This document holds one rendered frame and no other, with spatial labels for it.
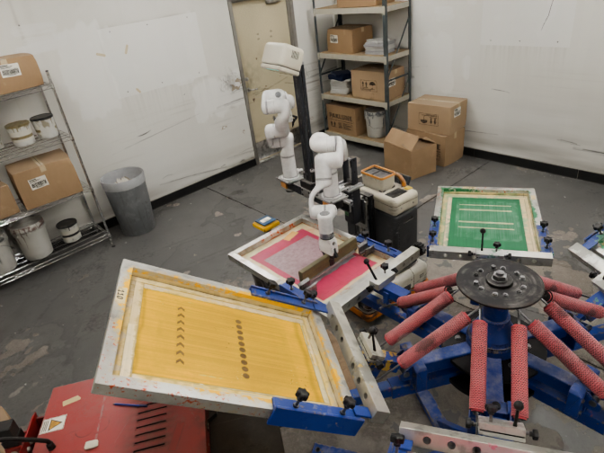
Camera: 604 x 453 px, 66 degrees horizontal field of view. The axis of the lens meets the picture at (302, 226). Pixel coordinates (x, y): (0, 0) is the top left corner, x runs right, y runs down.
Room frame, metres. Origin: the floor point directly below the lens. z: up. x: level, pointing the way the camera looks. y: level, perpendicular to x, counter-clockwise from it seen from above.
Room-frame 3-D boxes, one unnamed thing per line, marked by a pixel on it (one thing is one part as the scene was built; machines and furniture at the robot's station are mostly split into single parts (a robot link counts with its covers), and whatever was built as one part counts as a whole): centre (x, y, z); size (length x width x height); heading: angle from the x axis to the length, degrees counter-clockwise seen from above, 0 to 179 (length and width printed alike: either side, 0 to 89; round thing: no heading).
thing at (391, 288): (1.70, -0.38, 1.02); 0.17 x 0.06 x 0.05; 38
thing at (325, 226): (2.06, -0.14, 1.25); 0.15 x 0.10 x 0.11; 171
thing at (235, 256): (2.14, -0.03, 0.97); 0.79 x 0.58 x 0.04; 38
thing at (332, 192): (2.55, -0.22, 1.21); 0.16 x 0.13 x 0.15; 123
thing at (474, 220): (2.15, -1.02, 1.05); 1.08 x 0.61 x 0.23; 158
